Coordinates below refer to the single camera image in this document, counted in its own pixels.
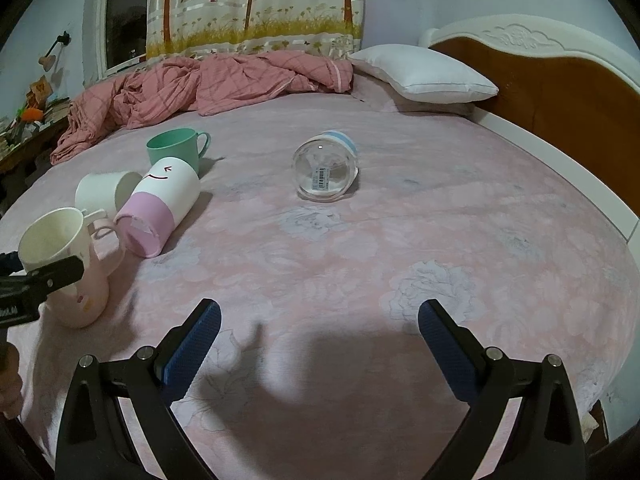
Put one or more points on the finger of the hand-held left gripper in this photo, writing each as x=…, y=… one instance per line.
x=57, y=275

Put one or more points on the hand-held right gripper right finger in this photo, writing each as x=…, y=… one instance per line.
x=447, y=355

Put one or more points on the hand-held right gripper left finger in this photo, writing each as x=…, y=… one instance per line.
x=192, y=350

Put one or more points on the cream and pink mug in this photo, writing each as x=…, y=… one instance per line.
x=95, y=280

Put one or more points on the glass cup with blue band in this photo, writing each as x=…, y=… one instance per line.
x=325, y=170

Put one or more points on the small white cup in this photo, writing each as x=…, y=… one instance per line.
x=100, y=190

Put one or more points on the white and pink smiley cup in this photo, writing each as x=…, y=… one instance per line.
x=165, y=195

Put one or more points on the green cup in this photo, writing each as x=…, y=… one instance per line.
x=175, y=152

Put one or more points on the person's left hand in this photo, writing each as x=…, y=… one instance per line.
x=10, y=395

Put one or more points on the cluttered wooden desk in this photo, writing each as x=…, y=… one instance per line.
x=25, y=145

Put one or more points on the pink floral bed sheet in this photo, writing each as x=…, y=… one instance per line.
x=350, y=260

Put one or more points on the orange toy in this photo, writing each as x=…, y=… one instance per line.
x=31, y=115

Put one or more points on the pink pillow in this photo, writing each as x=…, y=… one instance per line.
x=430, y=107

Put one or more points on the pink checked quilt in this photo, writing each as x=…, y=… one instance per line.
x=225, y=80

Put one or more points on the white framed window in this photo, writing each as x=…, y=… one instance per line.
x=125, y=10

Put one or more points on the white and brown headboard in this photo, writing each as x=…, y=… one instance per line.
x=575, y=110

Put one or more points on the white pillow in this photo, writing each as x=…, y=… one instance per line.
x=420, y=72

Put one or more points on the tree print curtain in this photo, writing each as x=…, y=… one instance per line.
x=250, y=10

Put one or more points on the wall lamp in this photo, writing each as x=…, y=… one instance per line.
x=48, y=60

